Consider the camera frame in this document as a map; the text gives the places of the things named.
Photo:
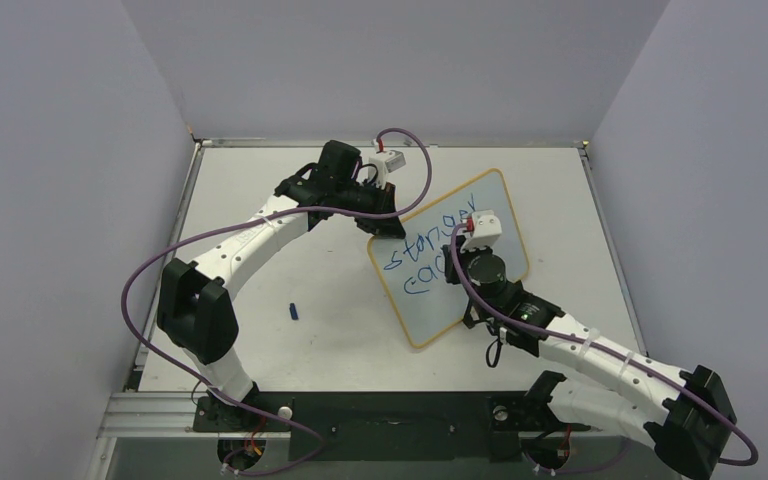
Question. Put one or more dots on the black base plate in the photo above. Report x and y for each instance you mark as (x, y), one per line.
(388, 426)

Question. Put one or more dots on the yellow framed whiteboard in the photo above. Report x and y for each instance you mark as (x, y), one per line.
(411, 269)

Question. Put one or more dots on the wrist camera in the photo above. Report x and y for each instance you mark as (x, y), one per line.
(483, 229)
(383, 163)

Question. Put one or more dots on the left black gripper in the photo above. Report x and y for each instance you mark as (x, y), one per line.
(387, 226)

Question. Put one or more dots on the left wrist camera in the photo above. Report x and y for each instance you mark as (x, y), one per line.
(383, 163)

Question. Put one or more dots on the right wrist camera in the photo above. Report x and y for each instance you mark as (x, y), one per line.
(483, 229)

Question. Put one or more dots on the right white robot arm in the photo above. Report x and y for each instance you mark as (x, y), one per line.
(685, 416)

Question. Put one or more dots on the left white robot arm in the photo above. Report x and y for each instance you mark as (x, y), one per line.
(195, 307)

